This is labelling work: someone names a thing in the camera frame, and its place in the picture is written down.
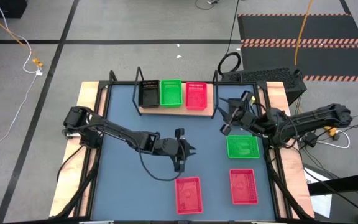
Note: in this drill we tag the black table frame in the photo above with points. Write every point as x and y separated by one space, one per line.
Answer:
120 83

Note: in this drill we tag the wooden shelf with black frame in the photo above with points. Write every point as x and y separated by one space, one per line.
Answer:
172 111

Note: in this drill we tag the green plastic basket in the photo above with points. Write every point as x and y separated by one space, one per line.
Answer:
171 93
242 146

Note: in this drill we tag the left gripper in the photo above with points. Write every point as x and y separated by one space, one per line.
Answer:
174 149

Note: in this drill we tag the black perforated computer case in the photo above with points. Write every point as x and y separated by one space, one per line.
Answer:
278 79

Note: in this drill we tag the black striped-edge floor mat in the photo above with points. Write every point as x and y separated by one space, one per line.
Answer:
291 28
322 59

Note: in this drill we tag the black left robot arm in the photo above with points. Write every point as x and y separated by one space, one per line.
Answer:
117 129

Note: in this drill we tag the black floor box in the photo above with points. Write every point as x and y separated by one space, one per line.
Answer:
2 7

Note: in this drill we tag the white flat panel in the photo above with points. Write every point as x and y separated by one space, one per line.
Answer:
322 202

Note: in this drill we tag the orange power plug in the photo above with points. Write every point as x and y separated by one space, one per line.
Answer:
331 130

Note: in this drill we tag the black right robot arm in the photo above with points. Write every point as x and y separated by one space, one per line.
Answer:
315 119

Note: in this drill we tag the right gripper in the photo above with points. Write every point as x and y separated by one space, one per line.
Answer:
247 118

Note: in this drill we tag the black plastic basket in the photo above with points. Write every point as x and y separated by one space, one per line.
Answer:
149 98

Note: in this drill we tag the red plastic basket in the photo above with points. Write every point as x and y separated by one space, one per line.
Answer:
196 96
189 196
243 186

